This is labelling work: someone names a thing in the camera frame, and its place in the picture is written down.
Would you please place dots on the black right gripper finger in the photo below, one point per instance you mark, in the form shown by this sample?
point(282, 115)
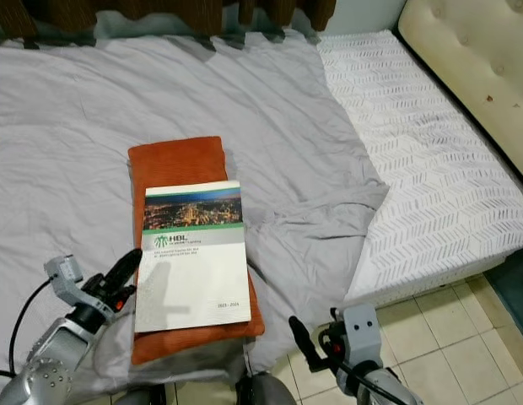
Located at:
point(304, 342)
point(335, 316)

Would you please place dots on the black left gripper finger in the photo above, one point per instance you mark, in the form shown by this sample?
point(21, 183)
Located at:
point(129, 291)
point(125, 267)

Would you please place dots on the white booklet city photo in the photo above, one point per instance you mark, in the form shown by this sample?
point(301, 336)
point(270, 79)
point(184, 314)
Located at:
point(194, 274)

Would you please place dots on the orange pillow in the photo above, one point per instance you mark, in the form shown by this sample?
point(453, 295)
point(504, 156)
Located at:
point(177, 160)

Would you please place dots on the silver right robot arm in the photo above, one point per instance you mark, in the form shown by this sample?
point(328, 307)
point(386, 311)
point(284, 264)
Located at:
point(388, 390)

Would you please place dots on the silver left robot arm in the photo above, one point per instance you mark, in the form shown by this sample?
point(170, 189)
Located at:
point(46, 363)

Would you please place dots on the dark grey robot right leg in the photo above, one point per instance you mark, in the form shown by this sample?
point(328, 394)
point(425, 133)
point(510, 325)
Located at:
point(266, 390)

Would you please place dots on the grey bed sheet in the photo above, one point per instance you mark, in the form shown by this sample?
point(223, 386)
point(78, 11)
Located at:
point(59, 126)

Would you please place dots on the white patterned mattress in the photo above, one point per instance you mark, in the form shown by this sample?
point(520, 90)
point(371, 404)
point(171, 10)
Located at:
point(422, 160)

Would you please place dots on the brown curtain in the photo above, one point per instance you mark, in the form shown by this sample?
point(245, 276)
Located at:
point(169, 10)

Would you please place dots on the cream tufted headboard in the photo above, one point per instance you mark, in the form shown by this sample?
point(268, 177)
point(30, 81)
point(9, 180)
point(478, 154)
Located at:
point(472, 59)

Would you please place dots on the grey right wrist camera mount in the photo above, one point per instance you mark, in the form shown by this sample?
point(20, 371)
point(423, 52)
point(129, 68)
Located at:
point(363, 333)

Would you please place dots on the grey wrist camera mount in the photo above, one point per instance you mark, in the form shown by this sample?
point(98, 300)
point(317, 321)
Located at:
point(65, 276)
point(363, 333)

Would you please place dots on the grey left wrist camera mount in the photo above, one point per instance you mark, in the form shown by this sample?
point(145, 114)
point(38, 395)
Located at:
point(65, 276)

